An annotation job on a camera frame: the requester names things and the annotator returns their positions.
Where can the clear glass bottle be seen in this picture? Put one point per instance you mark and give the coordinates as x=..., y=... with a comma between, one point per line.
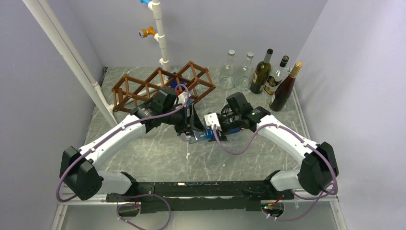
x=243, y=72
x=227, y=72

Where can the olive green bottle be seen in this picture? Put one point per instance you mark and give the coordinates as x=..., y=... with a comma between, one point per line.
x=261, y=73

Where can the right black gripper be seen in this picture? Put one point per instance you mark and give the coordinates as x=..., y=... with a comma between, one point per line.
x=222, y=137

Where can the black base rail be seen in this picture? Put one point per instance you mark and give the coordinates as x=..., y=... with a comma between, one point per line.
x=193, y=196

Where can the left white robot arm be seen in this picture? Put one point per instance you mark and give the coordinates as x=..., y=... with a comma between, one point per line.
x=80, y=168

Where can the white pvc pipe stand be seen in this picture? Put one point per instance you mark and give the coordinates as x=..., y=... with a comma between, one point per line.
x=159, y=36

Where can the clear bottle black cap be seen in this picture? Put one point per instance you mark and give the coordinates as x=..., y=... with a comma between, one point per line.
x=277, y=75

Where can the brown wooden wine rack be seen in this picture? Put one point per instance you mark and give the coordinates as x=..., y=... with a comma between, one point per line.
x=131, y=89

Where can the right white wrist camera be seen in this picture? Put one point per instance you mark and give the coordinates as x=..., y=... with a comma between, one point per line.
x=211, y=120

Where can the white diagonal pole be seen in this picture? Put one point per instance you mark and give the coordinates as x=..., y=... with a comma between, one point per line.
x=43, y=13

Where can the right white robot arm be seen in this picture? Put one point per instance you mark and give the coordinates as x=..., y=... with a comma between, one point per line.
x=318, y=170

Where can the dark bottle gold foil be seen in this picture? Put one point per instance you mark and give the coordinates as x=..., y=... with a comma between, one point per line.
x=285, y=89

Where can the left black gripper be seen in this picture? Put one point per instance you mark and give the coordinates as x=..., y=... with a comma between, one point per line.
x=189, y=123

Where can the orange pipe fitting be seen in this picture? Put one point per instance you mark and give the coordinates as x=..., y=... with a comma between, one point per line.
x=143, y=33

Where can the blue labelled clear bottle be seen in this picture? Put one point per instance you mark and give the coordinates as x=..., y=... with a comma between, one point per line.
x=193, y=136

